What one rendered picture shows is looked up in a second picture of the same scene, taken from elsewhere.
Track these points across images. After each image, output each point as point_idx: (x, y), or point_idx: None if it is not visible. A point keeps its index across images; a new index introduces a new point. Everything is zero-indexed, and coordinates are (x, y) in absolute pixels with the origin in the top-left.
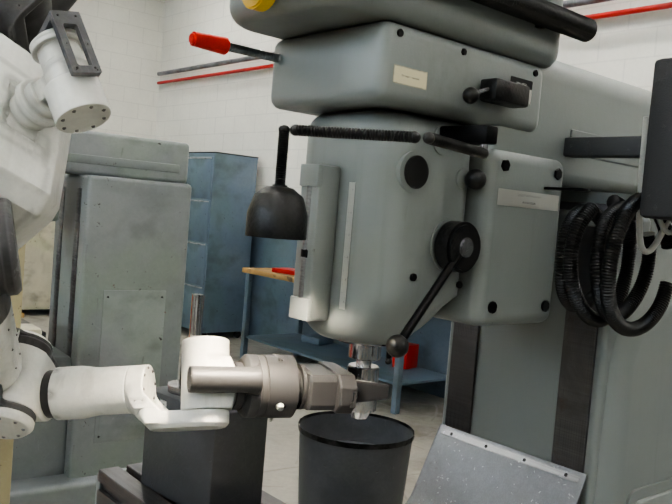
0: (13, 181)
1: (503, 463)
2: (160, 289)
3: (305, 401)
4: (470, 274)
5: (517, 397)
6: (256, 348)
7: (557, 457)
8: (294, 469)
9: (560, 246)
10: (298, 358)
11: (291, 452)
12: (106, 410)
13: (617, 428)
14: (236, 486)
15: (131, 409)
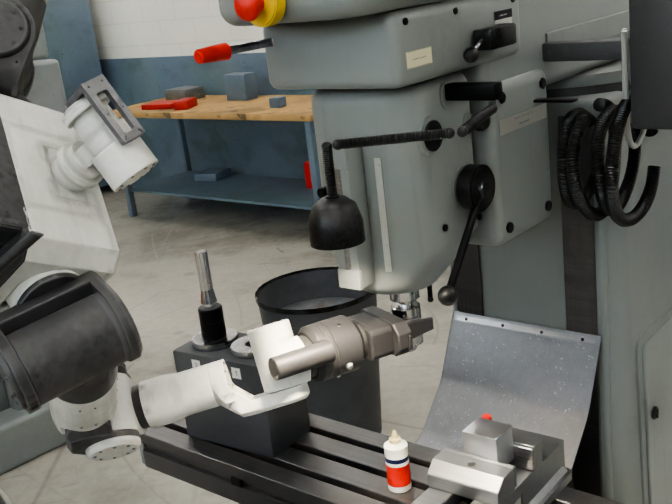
0: (90, 252)
1: (522, 338)
2: None
3: (367, 353)
4: None
5: (525, 278)
6: (143, 198)
7: (572, 325)
8: (242, 332)
9: (561, 159)
10: (195, 199)
11: (231, 314)
12: (198, 410)
13: (621, 290)
14: (288, 420)
15: (222, 404)
